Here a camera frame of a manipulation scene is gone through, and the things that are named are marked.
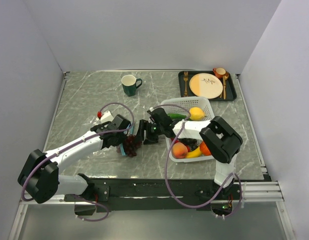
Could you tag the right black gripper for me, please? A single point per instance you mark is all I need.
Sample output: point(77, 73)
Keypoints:
point(145, 125)

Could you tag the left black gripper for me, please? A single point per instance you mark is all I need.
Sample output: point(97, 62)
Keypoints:
point(121, 139)

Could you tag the clear zip top bag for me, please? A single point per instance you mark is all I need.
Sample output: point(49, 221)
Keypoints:
point(110, 138)

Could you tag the red grape bunch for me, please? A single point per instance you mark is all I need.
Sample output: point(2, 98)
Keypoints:
point(129, 146)

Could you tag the peach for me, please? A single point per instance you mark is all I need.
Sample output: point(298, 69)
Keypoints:
point(179, 150)

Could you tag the yellow lemon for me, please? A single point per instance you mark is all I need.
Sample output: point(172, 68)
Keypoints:
point(197, 114)

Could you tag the banana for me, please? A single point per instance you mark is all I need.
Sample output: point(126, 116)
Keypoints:
point(194, 154)

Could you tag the orange tangerine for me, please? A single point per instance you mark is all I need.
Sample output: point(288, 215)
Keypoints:
point(204, 149)

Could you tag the black grape bunch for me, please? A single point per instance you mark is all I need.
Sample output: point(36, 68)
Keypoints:
point(190, 143)

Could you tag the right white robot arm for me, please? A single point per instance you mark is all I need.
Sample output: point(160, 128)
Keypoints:
point(223, 142)

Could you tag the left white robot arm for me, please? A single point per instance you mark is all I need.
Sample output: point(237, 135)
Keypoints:
point(41, 176)

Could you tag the green chili pepper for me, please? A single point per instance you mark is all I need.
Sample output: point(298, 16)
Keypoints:
point(176, 116)

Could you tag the white plastic basket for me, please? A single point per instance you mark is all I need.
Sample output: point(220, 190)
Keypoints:
point(189, 105)

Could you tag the green mug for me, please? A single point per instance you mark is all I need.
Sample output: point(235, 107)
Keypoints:
point(130, 84)

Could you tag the black base beam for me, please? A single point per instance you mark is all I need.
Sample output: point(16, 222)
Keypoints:
point(116, 194)

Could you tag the gold fork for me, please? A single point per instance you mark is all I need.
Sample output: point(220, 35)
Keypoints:
point(185, 79)

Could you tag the beige round plate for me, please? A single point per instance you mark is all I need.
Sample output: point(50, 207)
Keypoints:
point(206, 85)

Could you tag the small orange cup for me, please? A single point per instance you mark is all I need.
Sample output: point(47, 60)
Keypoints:
point(219, 72)

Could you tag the gold spoon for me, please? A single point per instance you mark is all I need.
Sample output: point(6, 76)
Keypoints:
point(224, 83)

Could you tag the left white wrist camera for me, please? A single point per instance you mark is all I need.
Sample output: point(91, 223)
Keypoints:
point(105, 116)

